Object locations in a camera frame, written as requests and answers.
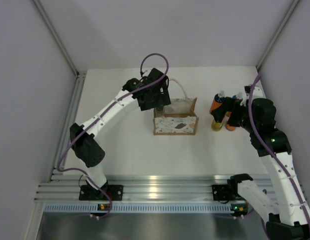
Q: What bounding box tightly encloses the burlap canvas tote bag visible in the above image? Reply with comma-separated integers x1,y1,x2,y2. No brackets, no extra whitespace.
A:
153,78,199,136

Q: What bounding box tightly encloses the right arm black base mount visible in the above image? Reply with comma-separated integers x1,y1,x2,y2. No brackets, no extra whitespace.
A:
211,184,243,204

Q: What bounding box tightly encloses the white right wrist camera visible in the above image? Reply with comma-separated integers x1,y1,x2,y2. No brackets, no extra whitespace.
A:
244,85,264,100

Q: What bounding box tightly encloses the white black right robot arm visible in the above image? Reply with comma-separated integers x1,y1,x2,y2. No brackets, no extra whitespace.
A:
211,97,310,240

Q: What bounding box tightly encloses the aluminium rail frame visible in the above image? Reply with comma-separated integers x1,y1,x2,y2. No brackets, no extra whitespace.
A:
34,174,278,203

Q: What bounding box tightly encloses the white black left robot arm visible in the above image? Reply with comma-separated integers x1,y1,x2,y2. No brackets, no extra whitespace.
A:
70,68,171,200

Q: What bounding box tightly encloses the orange bottle with white cap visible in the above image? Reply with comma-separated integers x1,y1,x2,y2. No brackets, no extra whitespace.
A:
209,90,226,114

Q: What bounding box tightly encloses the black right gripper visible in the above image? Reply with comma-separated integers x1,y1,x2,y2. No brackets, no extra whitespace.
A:
211,97,258,134

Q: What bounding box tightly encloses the tall orange spray bottle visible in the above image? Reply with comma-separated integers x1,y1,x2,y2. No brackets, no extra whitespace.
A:
232,91,243,100

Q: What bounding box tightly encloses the yellow bottle with red cap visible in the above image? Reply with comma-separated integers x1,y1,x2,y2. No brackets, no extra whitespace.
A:
211,120,223,132

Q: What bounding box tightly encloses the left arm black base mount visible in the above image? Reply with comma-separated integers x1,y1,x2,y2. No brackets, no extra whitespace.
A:
79,184,123,201

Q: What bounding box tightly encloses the white slotted cable duct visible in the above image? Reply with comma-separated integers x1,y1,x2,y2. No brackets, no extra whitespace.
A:
44,202,234,214

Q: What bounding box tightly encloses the clear jar with dark lid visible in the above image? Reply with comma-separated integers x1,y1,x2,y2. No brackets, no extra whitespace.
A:
154,107,165,118

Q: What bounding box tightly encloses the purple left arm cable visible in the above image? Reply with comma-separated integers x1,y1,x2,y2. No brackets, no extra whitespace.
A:
56,52,170,219

